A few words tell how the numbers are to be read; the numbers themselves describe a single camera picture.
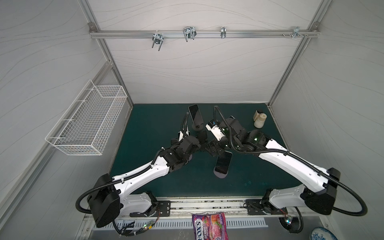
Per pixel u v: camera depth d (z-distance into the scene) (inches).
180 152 23.3
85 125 26.9
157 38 31.1
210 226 26.4
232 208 29.5
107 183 16.5
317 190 16.1
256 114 41.6
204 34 30.9
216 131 24.3
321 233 25.7
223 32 30.8
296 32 30.1
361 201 14.4
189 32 30.1
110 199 15.2
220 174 32.3
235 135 20.2
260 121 40.2
